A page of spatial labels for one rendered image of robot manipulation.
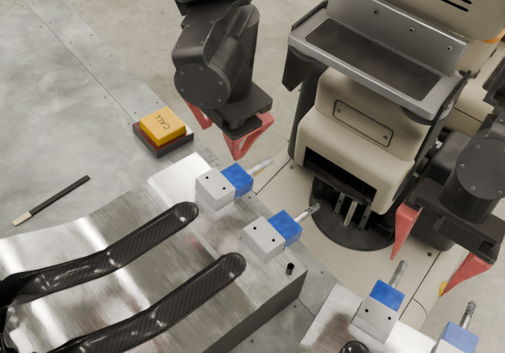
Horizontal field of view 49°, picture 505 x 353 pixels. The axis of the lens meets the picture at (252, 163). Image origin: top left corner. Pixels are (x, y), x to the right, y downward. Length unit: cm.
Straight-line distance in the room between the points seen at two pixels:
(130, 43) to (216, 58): 196
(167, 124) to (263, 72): 142
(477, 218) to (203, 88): 32
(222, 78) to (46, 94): 64
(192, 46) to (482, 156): 28
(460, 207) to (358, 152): 45
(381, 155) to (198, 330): 50
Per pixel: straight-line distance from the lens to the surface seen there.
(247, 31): 59
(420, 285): 155
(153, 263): 77
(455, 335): 82
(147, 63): 238
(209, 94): 54
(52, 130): 105
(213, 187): 80
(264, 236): 76
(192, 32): 55
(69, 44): 122
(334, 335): 78
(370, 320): 77
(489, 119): 61
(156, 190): 83
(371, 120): 101
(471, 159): 53
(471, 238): 62
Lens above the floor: 156
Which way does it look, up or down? 51 degrees down
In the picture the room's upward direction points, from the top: 8 degrees clockwise
